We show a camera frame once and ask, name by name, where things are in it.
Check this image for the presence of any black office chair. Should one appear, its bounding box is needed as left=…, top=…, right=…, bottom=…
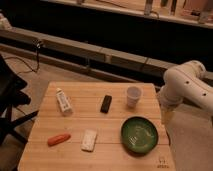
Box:
left=0, top=54, right=38, bottom=145

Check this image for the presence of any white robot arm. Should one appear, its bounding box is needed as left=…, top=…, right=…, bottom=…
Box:
left=157, top=60, right=213, bottom=125

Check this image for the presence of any black cable on floor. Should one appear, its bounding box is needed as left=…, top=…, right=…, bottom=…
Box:
left=3, top=39, right=45, bottom=75

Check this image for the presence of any white rectangular sponge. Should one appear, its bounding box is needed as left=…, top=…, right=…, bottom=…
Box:
left=81, top=130, right=97, bottom=152

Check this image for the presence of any black rectangular block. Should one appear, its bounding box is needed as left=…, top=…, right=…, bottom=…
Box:
left=100, top=95, right=112, bottom=113

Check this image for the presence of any orange carrot toy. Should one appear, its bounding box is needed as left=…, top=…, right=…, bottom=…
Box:
left=47, top=134, right=71, bottom=146

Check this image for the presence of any white bottle with label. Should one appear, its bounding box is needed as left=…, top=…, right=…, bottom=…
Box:
left=56, top=88, right=72, bottom=116

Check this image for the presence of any green ceramic bowl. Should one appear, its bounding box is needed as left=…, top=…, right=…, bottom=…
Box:
left=121, top=116, right=159, bottom=154

